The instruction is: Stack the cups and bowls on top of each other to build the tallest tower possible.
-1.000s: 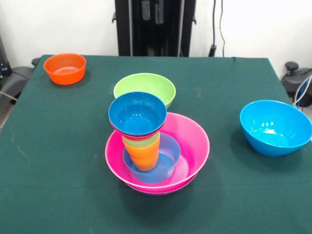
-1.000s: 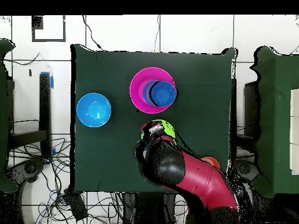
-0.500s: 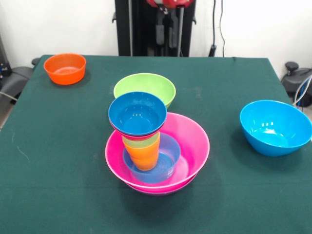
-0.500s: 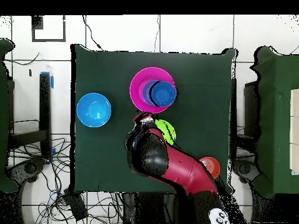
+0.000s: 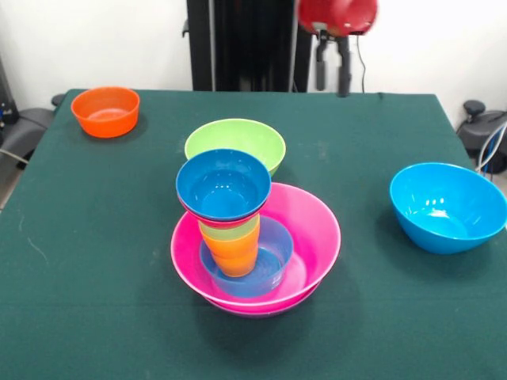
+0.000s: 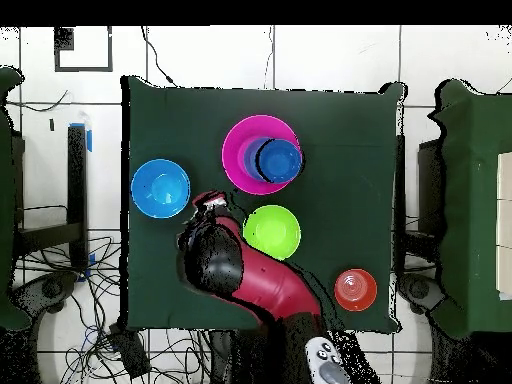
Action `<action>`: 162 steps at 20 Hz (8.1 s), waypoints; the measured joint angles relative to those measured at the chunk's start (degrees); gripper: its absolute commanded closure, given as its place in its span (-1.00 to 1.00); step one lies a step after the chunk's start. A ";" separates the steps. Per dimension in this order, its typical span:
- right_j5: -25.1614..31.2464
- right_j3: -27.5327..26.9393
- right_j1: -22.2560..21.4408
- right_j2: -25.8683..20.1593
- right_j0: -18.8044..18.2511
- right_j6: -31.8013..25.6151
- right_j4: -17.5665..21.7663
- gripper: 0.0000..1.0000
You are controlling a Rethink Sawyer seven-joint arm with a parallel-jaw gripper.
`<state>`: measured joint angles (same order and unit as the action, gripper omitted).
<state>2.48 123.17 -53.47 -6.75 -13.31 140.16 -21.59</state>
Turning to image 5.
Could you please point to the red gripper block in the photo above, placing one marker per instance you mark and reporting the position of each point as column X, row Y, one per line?
column 340, row 16

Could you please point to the lime green bowl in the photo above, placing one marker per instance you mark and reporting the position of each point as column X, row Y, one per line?
column 237, row 136

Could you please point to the large pink bowl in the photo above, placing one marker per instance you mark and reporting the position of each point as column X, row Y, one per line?
column 317, row 225

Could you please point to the dark blue bowl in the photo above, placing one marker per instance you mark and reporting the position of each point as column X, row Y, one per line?
column 223, row 186

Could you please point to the small light blue bowl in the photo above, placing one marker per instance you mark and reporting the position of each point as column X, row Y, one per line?
column 277, row 249

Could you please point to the small pink bowl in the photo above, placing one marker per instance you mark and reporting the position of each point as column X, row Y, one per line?
column 222, row 224

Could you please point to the green cup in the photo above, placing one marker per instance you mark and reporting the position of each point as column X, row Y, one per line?
column 222, row 233

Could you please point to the orange cup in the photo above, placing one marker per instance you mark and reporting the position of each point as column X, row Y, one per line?
column 233, row 257

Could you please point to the large light blue bowl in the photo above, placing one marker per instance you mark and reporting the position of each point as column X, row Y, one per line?
column 447, row 190

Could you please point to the orange bowl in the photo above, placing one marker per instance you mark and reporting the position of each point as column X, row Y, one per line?
column 105, row 115

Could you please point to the dark green tablecloth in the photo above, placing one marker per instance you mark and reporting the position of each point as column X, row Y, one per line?
column 119, row 316

